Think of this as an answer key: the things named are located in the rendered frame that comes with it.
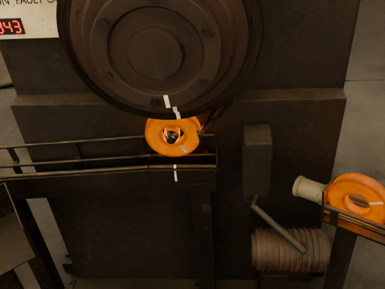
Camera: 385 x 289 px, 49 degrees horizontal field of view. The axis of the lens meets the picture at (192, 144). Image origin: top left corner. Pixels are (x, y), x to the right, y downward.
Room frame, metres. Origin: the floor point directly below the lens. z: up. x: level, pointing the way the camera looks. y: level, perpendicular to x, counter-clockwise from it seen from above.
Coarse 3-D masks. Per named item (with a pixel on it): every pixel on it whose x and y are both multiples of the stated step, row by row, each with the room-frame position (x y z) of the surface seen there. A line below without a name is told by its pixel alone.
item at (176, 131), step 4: (168, 128) 0.93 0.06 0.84; (172, 128) 0.92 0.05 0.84; (176, 128) 0.93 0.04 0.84; (164, 132) 0.92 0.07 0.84; (168, 132) 0.91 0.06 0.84; (172, 132) 0.91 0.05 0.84; (176, 132) 0.91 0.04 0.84; (164, 136) 0.91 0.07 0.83; (168, 136) 0.90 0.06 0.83; (172, 136) 0.90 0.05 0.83; (176, 136) 0.91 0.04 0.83; (168, 140) 0.90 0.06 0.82; (172, 140) 0.90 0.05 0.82; (176, 140) 0.90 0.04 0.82
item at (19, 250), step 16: (0, 192) 0.88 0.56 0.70; (0, 208) 0.87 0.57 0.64; (16, 208) 0.83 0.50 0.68; (0, 224) 0.84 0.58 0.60; (16, 224) 0.84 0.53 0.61; (0, 240) 0.79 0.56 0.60; (16, 240) 0.78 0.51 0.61; (0, 256) 0.73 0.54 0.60; (16, 256) 0.72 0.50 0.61; (32, 256) 0.72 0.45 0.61; (0, 272) 0.68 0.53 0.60; (0, 288) 0.72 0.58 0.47; (16, 288) 0.74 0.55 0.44
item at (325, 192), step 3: (333, 177) 0.82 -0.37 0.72; (333, 180) 0.81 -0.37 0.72; (330, 183) 0.79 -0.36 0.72; (327, 186) 0.78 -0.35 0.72; (324, 189) 0.78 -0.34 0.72; (327, 189) 0.78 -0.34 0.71; (324, 192) 0.77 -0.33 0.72; (327, 192) 0.78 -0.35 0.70; (324, 195) 0.77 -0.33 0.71; (327, 195) 0.78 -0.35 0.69; (324, 198) 0.77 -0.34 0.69; (327, 198) 0.78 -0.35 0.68; (324, 201) 0.76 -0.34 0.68; (327, 201) 0.78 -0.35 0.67; (321, 204) 0.76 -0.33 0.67; (321, 207) 0.76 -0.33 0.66; (321, 210) 0.76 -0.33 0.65; (321, 213) 0.76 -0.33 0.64; (324, 213) 0.76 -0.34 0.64; (321, 216) 0.76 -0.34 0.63; (324, 216) 0.76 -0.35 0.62; (321, 219) 0.76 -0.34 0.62
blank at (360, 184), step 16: (352, 176) 0.76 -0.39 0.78; (336, 192) 0.76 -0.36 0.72; (352, 192) 0.74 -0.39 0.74; (368, 192) 0.71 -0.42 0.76; (384, 192) 0.71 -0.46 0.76; (352, 208) 0.74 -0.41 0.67; (368, 208) 0.73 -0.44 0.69; (384, 208) 0.68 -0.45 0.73; (352, 224) 0.72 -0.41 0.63; (368, 224) 0.70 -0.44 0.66
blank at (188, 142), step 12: (156, 120) 0.94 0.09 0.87; (168, 120) 0.93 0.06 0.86; (180, 120) 0.93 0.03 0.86; (192, 120) 0.93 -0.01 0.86; (156, 132) 0.94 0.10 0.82; (192, 132) 0.93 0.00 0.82; (156, 144) 0.94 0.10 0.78; (168, 144) 0.93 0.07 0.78; (180, 144) 0.93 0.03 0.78; (192, 144) 0.93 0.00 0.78; (168, 156) 0.93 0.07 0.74
